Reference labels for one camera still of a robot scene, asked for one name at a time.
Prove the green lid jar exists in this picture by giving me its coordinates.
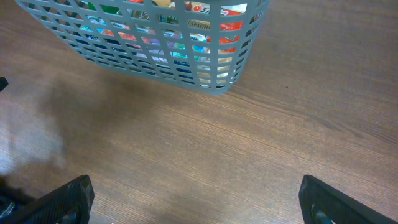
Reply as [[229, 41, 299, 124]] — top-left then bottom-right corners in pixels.
[[87, 2, 120, 14]]

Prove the grey plastic slatted basket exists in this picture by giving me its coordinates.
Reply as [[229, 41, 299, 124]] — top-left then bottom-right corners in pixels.
[[18, 0, 269, 94]]

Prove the beige powder pouch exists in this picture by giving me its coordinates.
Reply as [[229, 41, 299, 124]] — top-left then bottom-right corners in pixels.
[[195, 57, 235, 89]]

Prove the red spaghetti pack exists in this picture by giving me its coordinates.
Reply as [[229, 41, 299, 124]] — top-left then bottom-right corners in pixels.
[[127, 0, 248, 54]]

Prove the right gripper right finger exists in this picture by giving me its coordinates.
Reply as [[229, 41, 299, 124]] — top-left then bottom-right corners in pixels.
[[298, 175, 397, 224]]

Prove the blue Kleenex tissue multipack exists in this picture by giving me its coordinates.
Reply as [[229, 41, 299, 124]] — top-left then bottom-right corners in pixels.
[[78, 16, 211, 59]]

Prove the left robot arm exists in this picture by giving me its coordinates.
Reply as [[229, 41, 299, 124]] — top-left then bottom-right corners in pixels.
[[0, 77, 9, 91]]

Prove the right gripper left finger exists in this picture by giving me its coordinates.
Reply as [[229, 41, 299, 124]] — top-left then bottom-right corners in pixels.
[[1, 175, 95, 224]]

